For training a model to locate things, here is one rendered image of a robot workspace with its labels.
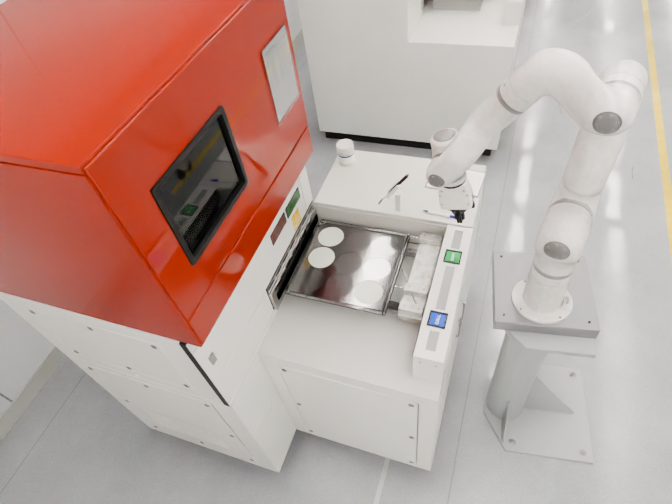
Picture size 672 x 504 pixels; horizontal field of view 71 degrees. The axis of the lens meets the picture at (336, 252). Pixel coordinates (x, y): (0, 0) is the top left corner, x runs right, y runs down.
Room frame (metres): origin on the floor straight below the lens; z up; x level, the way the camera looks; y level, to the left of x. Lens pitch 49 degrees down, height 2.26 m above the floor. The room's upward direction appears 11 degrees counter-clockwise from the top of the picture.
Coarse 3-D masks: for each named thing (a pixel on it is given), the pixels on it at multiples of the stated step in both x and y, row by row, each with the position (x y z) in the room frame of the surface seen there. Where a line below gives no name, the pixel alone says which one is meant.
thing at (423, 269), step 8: (424, 248) 1.13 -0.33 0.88; (432, 248) 1.12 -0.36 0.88; (440, 248) 1.11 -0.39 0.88; (416, 256) 1.10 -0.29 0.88; (424, 256) 1.09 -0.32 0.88; (432, 256) 1.08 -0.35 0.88; (416, 264) 1.06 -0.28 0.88; (424, 264) 1.05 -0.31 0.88; (432, 264) 1.05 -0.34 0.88; (416, 272) 1.02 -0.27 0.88; (424, 272) 1.02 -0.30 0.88; (432, 272) 1.01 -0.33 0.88; (408, 280) 0.99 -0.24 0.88; (416, 280) 0.99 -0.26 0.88; (424, 280) 0.98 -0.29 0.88; (408, 296) 0.93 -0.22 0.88; (424, 304) 0.88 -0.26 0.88; (408, 320) 0.84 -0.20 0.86; (416, 320) 0.83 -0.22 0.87
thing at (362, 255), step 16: (352, 240) 1.21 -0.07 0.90; (368, 240) 1.20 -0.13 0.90; (384, 240) 1.18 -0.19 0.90; (400, 240) 1.17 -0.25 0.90; (336, 256) 1.15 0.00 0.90; (352, 256) 1.14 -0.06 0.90; (368, 256) 1.12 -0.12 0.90; (384, 256) 1.11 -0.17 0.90; (304, 272) 1.10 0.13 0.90; (320, 272) 1.09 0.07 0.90; (336, 272) 1.07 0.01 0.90; (352, 272) 1.06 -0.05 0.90; (368, 272) 1.05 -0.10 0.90; (384, 272) 1.03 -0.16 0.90; (304, 288) 1.03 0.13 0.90; (320, 288) 1.02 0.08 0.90; (336, 288) 1.00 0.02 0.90; (352, 288) 0.99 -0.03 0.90; (384, 288) 0.97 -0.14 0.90; (352, 304) 0.92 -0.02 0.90; (368, 304) 0.91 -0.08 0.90
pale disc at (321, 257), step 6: (312, 252) 1.19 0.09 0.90; (318, 252) 1.19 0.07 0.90; (324, 252) 1.18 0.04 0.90; (330, 252) 1.17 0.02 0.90; (312, 258) 1.16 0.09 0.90; (318, 258) 1.16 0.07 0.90; (324, 258) 1.15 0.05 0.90; (330, 258) 1.15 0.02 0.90; (312, 264) 1.13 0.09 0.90; (318, 264) 1.13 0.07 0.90; (324, 264) 1.12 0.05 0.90
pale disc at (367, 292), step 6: (366, 282) 1.01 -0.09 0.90; (372, 282) 1.00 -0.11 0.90; (360, 288) 0.98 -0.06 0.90; (366, 288) 0.98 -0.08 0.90; (372, 288) 0.97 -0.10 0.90; (378, 288) 0.97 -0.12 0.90; (354, 294) 0.96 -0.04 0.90; (360, 294) 0.96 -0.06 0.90; (366, 294) 0.95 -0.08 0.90; (372, 294) 0.95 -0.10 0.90; (378, 294) 0.95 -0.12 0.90; (360, 300) 0.93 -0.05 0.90; (366, 300) 0.93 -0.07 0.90; (372, 300) 0.93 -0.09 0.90
